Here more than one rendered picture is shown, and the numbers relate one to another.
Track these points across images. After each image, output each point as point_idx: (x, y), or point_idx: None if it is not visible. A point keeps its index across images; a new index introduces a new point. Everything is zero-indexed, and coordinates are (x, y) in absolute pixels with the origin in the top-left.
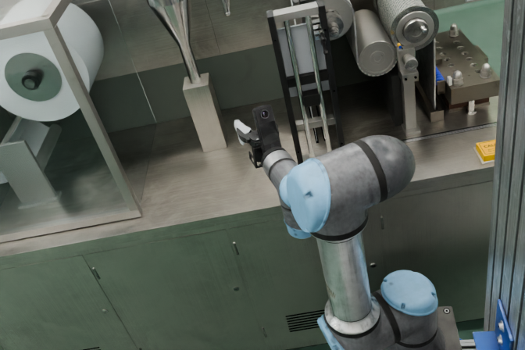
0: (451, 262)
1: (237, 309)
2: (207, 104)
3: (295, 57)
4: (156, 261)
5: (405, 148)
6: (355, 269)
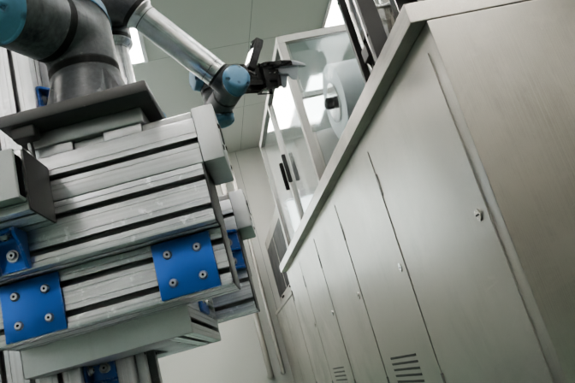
0: (445, 268)
1: (369, 333)
2: None
3: (352, 14)
4: (328, 248)
5: None
6: None
